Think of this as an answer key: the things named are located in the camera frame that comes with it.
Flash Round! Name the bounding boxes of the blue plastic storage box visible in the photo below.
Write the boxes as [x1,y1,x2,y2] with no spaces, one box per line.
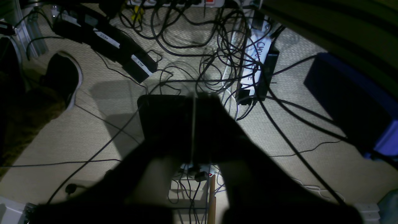
[304,53,398,160]

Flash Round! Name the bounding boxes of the tangled black cables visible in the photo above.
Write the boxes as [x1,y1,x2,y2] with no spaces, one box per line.
[118,0,280,122]

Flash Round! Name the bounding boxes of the black and white shoe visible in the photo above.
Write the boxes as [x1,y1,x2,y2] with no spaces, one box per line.
[40,51,83,111]

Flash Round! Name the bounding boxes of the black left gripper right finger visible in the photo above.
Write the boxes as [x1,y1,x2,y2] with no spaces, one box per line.
[193,93,363,224]

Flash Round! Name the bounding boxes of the black power adapter bricks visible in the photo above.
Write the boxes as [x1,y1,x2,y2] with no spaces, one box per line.
[51,5,157,83]

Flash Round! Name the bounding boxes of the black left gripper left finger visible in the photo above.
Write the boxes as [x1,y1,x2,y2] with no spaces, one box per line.
[31,95,195,224]

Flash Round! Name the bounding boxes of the white labelled power strip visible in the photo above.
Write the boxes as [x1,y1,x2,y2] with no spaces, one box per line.
[221,29,279,106]

